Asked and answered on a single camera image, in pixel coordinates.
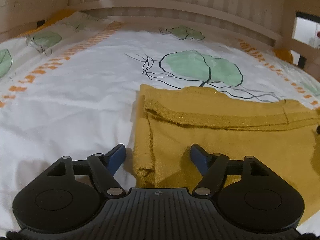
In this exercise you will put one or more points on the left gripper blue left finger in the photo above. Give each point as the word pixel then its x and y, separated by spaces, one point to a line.
pixel 103 168

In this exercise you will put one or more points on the white leaf-print duvet cover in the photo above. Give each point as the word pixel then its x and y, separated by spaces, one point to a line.
pixel 71 90

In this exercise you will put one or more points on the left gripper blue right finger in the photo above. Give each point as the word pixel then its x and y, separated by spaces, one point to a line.
pixel 213 169

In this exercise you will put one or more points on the mustard yellow knit sweater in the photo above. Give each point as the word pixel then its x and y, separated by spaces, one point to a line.
pixel 282 135

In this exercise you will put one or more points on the light wooden bed frame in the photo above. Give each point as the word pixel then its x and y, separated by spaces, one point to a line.
pixel 274 19

